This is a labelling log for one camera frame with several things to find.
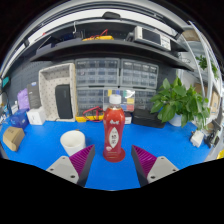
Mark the small white card stand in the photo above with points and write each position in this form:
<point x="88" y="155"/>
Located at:
<point x="14" y="108"/>

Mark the grey small-parts drawer cabinet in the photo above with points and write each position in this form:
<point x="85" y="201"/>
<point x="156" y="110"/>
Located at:
<point x="96" y="71"/>

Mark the small white box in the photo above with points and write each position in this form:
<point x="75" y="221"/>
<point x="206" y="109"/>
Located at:
<point x="36" y="116"/>

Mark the white cup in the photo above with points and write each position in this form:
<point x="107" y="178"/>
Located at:
<point x="72" y="145"/>

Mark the dark grey flat package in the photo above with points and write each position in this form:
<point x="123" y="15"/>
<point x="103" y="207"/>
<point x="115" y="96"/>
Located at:
<point x="34" y="95"/>

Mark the white perforated tray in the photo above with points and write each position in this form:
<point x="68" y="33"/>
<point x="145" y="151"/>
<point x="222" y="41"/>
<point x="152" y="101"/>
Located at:
<point x="48" y="86"/>

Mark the teal holder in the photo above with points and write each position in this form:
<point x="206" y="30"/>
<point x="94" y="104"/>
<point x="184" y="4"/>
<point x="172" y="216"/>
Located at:
<point x="5" y="82"/>

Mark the purple plastic bag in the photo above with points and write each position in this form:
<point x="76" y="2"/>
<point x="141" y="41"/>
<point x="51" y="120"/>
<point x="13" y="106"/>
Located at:
<point x="22" y="99"/>

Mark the flat black box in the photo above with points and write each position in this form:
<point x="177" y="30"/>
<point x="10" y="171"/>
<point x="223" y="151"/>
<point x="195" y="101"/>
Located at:
<point x="146" y="118"/>

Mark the red drink bottle white cap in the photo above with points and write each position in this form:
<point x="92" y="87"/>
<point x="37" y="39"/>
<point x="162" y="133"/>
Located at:
<point x="114" y="130"/>

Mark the brown cardboard box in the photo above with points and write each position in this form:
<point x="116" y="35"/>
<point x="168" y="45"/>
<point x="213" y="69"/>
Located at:
<point x="13" y="138"/>

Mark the white metal rack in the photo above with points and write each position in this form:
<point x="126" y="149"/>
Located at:
<point x="208" y="76"/>

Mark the black box with white label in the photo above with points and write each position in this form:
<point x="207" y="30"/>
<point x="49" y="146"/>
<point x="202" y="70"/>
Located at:
<point x="128" y="118"/>

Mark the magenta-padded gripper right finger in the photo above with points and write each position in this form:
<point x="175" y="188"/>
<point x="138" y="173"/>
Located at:
<point x="160" y="166"/>

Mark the black wall shelf unit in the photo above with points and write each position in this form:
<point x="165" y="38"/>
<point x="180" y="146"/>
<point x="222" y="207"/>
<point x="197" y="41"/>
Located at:
<point x="100" y="48"/>

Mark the green potted plant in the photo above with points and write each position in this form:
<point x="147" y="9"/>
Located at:
<point x="176" y="101"/>

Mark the small white block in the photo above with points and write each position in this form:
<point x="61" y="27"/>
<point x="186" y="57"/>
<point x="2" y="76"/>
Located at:
<point x="196" y="138"/>

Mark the yellow multimeter with red leads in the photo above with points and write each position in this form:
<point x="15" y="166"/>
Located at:
<point x="88" y="118"/>

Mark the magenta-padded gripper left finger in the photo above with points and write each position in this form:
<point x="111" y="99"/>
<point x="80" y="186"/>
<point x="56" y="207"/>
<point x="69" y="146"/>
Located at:
<point x="63" y="166"/>

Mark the blue carton box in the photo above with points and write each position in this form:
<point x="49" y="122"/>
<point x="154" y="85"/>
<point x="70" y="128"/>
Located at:
<point x="19" y="119"/>

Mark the clear compartment box colourful parts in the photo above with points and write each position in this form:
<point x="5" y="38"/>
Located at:
<point x="128" y="98"/>

